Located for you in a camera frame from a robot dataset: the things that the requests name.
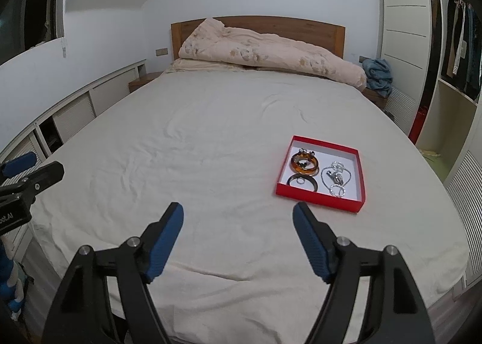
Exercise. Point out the red jewelry box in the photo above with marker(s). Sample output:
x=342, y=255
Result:
x=320, y=199

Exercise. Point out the red bag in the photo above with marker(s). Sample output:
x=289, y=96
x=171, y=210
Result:
x=418, y=125

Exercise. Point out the white louvred cabinet door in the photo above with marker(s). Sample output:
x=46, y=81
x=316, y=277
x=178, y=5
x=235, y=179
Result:
x=469, y=208

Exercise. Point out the wall socket plate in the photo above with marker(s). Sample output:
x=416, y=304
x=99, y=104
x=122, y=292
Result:
x=162, y=52

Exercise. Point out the hanging dark clothes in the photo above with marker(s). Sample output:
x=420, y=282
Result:
x=465, y=46

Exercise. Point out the white wardrobe with drawers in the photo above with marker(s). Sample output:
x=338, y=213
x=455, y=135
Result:
x=405, y=27

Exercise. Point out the low white wall cabinet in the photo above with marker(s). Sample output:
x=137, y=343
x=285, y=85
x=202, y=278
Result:
x=75, y=110

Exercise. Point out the person's left forearm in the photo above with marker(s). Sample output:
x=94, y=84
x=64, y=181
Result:
x=9, y=283

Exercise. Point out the amber bangle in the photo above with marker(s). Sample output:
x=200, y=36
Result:
x=301, y=168

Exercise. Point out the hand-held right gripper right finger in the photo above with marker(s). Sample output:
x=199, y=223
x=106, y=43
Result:
x=310, y=242

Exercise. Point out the blue crumpled cloth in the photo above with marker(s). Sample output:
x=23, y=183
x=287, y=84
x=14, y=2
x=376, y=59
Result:
x=378, y=76

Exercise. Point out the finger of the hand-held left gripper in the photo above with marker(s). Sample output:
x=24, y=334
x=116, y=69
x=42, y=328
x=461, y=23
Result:
x=19, y=165
x=45, y=176

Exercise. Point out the bed with beige sheet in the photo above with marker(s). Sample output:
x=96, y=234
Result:
x=188, y=140

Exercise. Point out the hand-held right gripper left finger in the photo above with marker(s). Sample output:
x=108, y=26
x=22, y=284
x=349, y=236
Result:
x=165, y=242

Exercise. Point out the wooden headboard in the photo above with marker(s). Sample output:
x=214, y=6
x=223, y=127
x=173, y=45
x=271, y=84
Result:
x=286, y=27

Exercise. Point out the open white wardrobe shelf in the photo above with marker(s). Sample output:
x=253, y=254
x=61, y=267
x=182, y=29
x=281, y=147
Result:
x=452, y=118

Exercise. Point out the dark thin bangle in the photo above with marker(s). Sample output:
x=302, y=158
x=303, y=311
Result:
x=314, y=184

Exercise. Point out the beige pillow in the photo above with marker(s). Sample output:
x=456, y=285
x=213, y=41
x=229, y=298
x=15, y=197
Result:
x=188, y=64

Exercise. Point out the beige floral quilt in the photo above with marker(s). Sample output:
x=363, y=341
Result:
x=263, y=52

